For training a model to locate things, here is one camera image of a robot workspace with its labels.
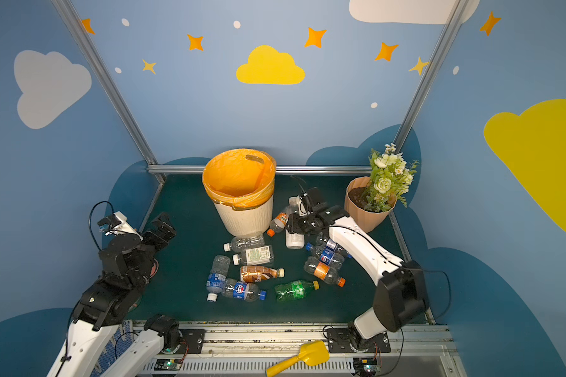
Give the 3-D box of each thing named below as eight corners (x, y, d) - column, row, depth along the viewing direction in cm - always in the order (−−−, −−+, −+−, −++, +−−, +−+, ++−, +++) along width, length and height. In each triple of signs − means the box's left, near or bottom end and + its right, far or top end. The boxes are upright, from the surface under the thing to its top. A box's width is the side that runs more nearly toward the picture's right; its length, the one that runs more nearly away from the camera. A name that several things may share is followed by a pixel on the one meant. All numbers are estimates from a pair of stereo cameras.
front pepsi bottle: (222, 295, 84) (219, 292, 81) (227, 280, 87) (226, 277, 84) (263, 306, 82) (263, 302, 79) (268, 290, 85) (267, 287, 82)
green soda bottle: (276, 303, 82) (276, 300, 79) (274, 288, 86) (273, 285, 83) (319, 294, 85) (321, 290, 82) (315, 280, 88) (316, 276, 85)
